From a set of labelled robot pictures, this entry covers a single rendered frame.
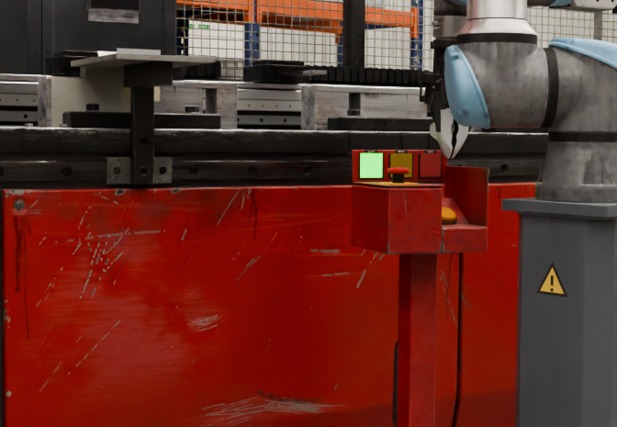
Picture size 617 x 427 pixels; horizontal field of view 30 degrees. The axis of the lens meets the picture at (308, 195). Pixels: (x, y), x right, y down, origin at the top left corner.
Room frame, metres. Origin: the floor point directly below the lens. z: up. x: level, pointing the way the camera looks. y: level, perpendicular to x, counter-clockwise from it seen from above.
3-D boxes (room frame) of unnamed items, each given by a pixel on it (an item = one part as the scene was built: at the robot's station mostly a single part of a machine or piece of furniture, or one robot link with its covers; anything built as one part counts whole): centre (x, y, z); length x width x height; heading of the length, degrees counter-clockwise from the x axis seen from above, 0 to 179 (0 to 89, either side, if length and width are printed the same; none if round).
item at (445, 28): (2.09, -0.26, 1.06); 0.08 x 0.08 x 0.05
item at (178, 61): (2.10, 0.31, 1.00); 0.26 x 0.18 x 0.01; 28
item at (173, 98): (2.26, 0.33, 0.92); 0.39 x 0.06 x 0.10; 118
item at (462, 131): (2.11, -0.27, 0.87); 0.06 x 0.03 x 0.09; 22
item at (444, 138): (2.10, -0.24, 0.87); 0.06 x 0.03 x 0.09; 22
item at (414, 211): (2.09, -0.20, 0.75); 0.20 x 0.16 x 0.18; 112
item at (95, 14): (2.23, 0.38, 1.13); 0.10 x 0.02 x 0.10; 118
